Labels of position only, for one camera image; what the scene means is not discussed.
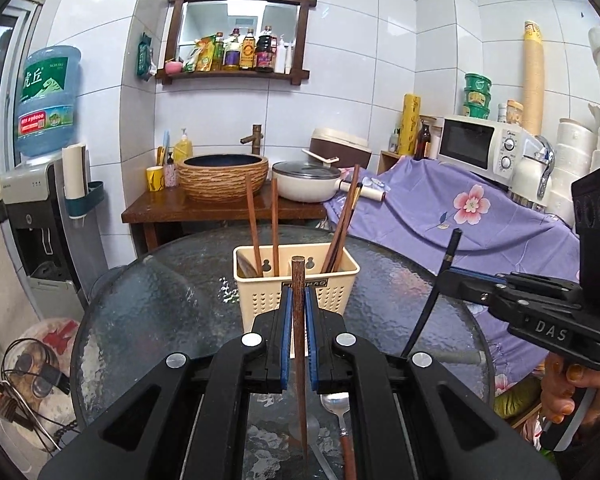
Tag tall beige roll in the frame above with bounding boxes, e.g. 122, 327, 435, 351
522, 21, 545, 136

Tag small steel spoon wooden handle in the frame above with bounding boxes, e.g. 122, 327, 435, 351
321, 392, 358, 480

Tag brown white rice cooker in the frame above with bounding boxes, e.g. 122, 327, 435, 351
309, 128, 372, 169

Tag cream plastic utensil holder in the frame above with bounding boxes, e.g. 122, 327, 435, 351
232, 242, 361, 334

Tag brass faucet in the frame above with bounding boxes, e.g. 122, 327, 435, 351
240, 124, 263, 155

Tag dark soy sauce bottle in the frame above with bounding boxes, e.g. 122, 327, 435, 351
254, 25, 277, 73

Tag blue water jug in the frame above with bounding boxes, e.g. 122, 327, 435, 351
16, 46, 81, 158

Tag white kettle steel handle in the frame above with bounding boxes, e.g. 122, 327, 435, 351
508, 136, 555, 212

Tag large steel spoon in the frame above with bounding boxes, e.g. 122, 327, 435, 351
306, 414, 338, 480

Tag yellow mug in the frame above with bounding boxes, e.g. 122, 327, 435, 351
145, 166, 164, 192

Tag yellow soap bottle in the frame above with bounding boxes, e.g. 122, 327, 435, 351
173, 128, 193, 162

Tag white pot with glass lid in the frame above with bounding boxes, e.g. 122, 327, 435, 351
270, 160, 387, 205

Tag white microwave oven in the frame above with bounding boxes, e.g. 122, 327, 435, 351
437, 116, 543, 186

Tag stack of green bowls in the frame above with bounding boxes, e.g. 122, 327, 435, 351
462, 73, 492, 119

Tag black cable bundle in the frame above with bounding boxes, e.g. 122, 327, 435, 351
0, 337, 81, 453

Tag dark brown glass bottle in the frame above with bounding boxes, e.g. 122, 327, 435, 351
414, 122, 431, 160

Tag yellow roll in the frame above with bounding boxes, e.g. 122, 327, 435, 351
398, 93, 422, 156

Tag wooden framed mirror shelf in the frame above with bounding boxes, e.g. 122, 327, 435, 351
157, 0, 317, 86

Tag black gold-tipped chopstick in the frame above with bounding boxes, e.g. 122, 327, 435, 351
401, 228, 463, 358

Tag woven basin sink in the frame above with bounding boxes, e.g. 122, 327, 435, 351
176, 154, 270, 203

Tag round glass table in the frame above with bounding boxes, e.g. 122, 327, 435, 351
70, 224, 496, 480

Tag right hand orange nails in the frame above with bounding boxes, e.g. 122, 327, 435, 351
541, 353, 600, 428

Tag brown wooden counter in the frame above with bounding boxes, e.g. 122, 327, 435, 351
121, 182, 326, 252

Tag green hanging pouch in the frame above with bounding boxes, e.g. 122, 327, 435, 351
136, 32, 157, 81

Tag white water dispenser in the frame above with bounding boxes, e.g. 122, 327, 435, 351
1, 153, 108, 321

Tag purple floral cloth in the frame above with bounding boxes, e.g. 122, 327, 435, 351
322, 156, 581, 396

